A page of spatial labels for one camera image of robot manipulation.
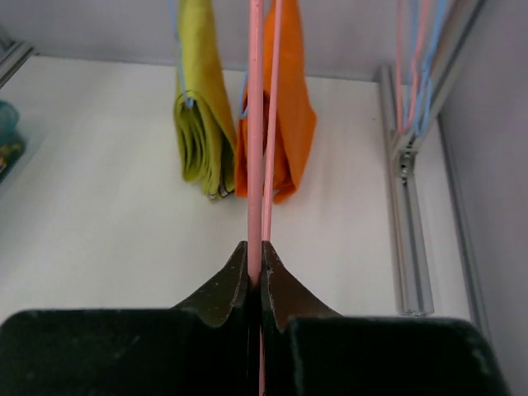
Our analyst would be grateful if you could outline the right aluminium frame post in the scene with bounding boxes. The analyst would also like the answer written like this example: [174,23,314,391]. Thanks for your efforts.
[379,1,490,317]

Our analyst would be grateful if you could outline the orange trousers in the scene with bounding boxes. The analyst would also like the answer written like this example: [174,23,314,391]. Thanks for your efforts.
[234,1,317,204]

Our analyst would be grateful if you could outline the blue hanger under yellow trousers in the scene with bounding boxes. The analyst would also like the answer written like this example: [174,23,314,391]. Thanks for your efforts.
[167,0,195,110]

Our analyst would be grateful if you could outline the yellow-green trousers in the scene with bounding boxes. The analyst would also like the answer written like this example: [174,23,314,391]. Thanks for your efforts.
[173,1,237,200]

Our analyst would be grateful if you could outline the empty blue wire hanger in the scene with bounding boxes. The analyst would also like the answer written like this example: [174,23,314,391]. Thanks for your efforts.
[406,1,447,139]

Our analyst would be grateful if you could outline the aluminium frame post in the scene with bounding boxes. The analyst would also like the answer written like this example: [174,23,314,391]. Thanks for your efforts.
[0,26,35,87]
[379,1,490,317]

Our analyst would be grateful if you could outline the left aluminium frame post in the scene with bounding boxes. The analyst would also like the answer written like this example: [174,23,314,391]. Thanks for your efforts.
[0,26,35,87]

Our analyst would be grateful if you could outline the blue hanger under orange trousers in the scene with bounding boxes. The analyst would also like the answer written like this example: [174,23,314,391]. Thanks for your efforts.
[238,72,248,120]

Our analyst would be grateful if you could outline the teal plastic bin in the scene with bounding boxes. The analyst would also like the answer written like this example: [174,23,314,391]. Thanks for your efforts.
[1,101,26,181]

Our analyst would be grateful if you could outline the pink wire hanger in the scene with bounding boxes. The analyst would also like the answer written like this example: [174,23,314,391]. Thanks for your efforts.
[246,0,285,395]
[395,1,434,135]

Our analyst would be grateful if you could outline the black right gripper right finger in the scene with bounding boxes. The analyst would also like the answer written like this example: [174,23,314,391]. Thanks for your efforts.
[260,241,341,332]

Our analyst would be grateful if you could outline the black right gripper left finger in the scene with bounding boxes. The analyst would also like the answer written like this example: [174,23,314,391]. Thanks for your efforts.
[172,241,249,328]

